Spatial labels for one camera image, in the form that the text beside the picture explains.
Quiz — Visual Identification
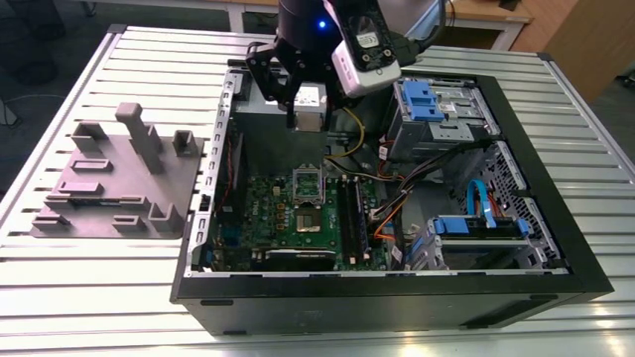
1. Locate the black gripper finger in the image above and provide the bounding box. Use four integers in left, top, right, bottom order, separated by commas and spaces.
245, 41, 302, 129
300, 51, 348, 132

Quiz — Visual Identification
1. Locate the silver CPU chip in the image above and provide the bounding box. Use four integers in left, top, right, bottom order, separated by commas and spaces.
293, 111, 328, 132

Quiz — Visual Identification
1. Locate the CPU socket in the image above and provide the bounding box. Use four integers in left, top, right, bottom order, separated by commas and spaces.
296, 208, 322, 234

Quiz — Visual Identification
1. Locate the grey power supply unit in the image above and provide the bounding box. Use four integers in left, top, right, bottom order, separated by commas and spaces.
230, 77, 332, 176

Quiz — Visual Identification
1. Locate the grey metal drive cage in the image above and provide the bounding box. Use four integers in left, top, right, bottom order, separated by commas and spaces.
425, 217, 552, 271
385, 80, 500, 161

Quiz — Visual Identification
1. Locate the metal socket cover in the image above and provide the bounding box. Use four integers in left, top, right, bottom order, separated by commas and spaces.
292, 162, 326, 206

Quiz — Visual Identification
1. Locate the black RAM stick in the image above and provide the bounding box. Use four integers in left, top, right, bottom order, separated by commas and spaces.
350, 176, 373, 260

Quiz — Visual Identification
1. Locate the grey parts rack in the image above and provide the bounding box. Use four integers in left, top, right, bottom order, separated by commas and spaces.
29, 102, 208, 241

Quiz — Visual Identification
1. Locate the green motherboard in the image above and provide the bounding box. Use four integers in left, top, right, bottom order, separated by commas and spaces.
205, 174, 393, 271

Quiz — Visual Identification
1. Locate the blue disk carrier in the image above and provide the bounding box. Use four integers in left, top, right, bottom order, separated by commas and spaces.
430, 217, 530, 241

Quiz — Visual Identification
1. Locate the black graphics card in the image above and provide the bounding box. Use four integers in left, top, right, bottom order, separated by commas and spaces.
249, 248, 338, 271

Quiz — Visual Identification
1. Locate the RAM stick with blue label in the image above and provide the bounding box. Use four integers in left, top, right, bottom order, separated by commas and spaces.
68, 199, 125, 208

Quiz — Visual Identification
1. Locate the wooden cabinet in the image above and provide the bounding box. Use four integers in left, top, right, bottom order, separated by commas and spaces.
509, 0, 635, 103

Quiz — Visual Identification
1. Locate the black PC case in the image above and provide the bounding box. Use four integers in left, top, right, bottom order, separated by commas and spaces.
169, 58, 615, 335

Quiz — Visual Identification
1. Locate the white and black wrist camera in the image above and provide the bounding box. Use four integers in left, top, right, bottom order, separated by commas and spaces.
321, 0, 402, 99

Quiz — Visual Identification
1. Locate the yellow wire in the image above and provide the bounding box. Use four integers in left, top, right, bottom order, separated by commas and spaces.
324, 106, 366, 159

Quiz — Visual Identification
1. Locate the blue plastic drive bracket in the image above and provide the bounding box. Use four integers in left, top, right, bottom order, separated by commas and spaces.
402, 80, 446, 123

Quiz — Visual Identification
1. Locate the black camera cable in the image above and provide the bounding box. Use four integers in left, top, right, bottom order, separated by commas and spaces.
390, 0, 446, 66

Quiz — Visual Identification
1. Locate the black wire bundle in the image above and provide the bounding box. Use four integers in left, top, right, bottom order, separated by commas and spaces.
370, 139, 497, 220

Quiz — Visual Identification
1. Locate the orange wire bundle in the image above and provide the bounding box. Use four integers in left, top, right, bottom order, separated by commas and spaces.
369, 219, 397, 242

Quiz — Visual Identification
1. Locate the blue SATA wire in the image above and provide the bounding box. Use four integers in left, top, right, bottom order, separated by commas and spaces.
466, 178, 497, 229

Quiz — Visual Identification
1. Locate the blue ribbon wire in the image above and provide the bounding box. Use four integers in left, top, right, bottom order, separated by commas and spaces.
401, 225, 428, 271

